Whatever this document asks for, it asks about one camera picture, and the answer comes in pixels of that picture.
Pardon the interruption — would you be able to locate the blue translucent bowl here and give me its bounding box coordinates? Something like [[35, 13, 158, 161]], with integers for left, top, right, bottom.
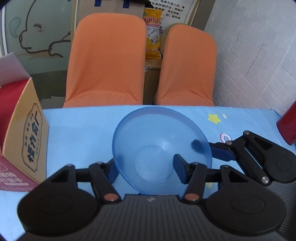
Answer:
[[112, 106, 212, 195]]

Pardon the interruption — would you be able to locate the red thermos jug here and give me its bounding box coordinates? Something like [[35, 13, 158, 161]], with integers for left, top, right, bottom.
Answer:
[[276, 101, 296, 146]]

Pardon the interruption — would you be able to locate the right orange chair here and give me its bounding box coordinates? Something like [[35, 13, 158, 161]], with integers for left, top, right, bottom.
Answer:
[[154, 24, 217, 106]]

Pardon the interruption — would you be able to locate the orange chair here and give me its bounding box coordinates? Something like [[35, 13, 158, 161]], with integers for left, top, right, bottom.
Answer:
[[63, 13, 147, 108], [154, 24, 217, 106]]

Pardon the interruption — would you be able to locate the red cracker box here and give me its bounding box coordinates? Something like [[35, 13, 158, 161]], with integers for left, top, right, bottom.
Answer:
[[0, 53, 49, 192]]

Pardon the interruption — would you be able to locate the left orange chair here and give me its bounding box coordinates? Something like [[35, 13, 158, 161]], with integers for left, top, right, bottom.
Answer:
[[63, 13, 147, 108]]

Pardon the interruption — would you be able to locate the white chinese text poster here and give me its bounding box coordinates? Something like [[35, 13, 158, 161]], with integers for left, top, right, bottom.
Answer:
[[151, 0, 201, 28]]

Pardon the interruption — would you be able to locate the yellow snack bag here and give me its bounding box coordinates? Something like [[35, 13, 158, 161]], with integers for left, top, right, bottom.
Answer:
[[143, 8, 166, 59]]

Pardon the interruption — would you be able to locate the frosted glass panel with cartoon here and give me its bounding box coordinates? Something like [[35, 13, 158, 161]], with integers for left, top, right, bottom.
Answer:
[[1, 0, 73, 75]]

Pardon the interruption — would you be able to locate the brown cardboard box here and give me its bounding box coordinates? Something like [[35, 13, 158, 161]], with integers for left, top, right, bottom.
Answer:
[[76, 0, 144, 20]]

